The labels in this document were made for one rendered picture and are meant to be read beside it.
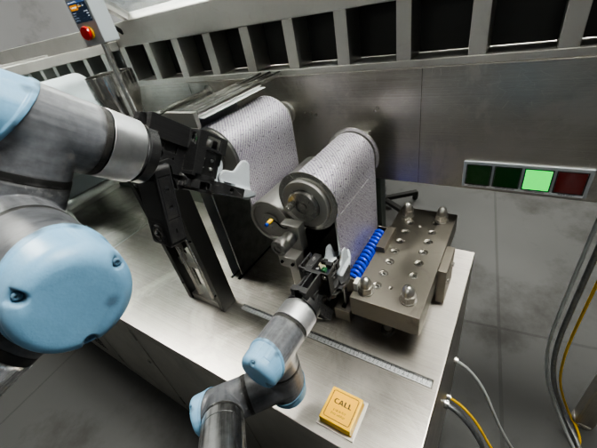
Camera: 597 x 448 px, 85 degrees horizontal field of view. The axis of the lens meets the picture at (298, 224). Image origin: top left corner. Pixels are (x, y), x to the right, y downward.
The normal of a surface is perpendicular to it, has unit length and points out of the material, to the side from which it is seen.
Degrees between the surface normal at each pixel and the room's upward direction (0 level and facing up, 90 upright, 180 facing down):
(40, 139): 92
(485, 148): 90
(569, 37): 90
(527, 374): 0
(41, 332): 90
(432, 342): 0
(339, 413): 0
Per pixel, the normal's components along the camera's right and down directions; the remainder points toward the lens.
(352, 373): -0.18, -0.80
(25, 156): 0.55, 0.21
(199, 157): 0.84, 0.18
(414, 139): -0.51, 0.57
